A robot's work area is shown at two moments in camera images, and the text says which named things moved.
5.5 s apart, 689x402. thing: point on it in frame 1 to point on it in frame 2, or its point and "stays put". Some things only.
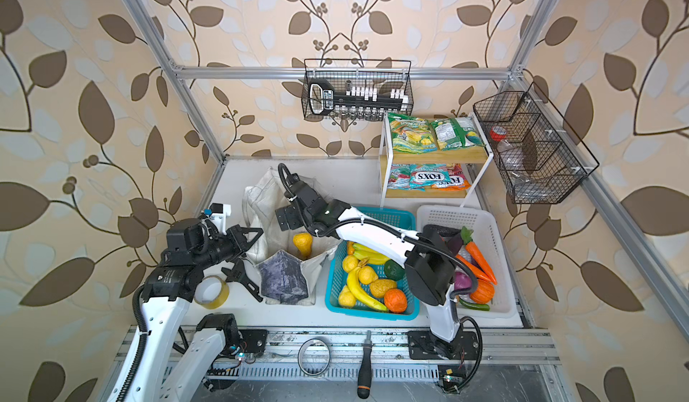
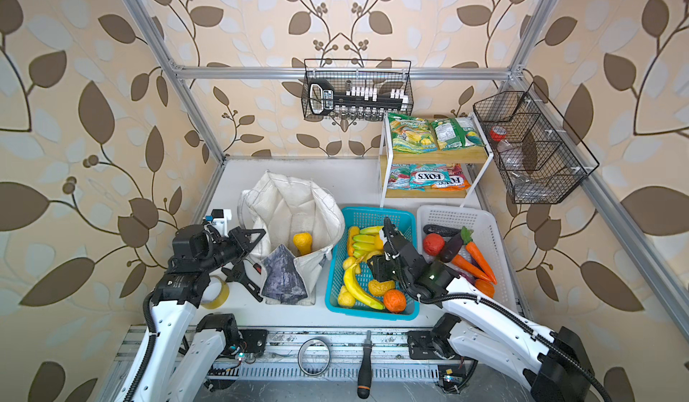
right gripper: x=291 y=214 to x=378 y=267
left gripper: x=235 y=236 stays put
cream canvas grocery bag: x=287 y=278 stays put
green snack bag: x=456 y=133 stays put
